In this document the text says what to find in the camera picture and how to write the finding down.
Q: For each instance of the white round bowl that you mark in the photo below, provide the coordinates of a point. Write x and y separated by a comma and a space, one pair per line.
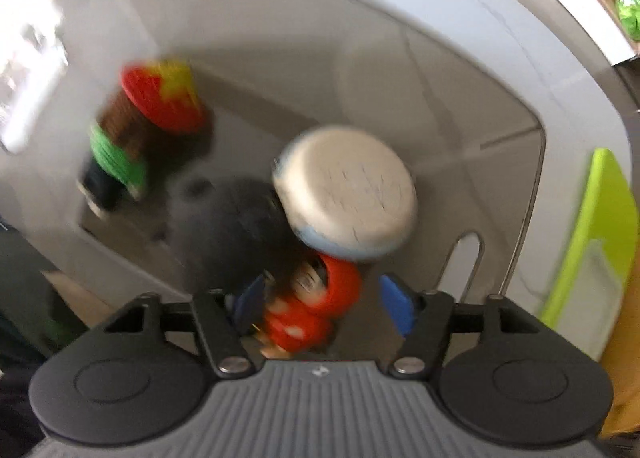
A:
346, 193

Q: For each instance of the dark grey plush toy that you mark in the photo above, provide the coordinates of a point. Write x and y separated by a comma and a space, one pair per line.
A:
225, 232

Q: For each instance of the doll with red conical hat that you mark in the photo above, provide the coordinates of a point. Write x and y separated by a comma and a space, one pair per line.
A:
152, 117

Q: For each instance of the lime green bin lid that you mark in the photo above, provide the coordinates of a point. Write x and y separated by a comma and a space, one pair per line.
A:
588, 291

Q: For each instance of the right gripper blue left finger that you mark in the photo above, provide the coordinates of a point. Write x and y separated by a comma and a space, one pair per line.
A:
249, 306

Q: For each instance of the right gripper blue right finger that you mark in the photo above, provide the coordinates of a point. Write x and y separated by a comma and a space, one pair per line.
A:
401, 303

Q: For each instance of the green plush toy on shelf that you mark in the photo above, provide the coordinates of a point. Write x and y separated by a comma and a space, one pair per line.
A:
628, 12

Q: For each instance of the red white spotted toy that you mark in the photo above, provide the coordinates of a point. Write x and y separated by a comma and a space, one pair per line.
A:
304, 313

